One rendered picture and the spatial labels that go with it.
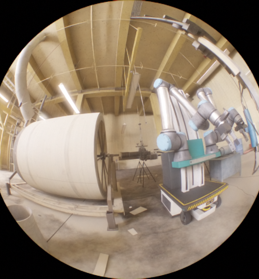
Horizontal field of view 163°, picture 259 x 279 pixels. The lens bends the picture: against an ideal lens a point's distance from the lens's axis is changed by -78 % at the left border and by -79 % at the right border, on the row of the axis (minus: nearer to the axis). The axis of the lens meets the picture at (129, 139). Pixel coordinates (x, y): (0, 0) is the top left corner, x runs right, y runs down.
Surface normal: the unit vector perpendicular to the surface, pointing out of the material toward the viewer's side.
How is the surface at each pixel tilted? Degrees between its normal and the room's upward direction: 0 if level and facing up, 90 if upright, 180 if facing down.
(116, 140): 90
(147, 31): 180
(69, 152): 91
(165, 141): 95
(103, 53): 180
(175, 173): 90
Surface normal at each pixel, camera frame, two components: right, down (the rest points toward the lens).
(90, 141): 0.13, -0.36
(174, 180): -0.04, -0.24
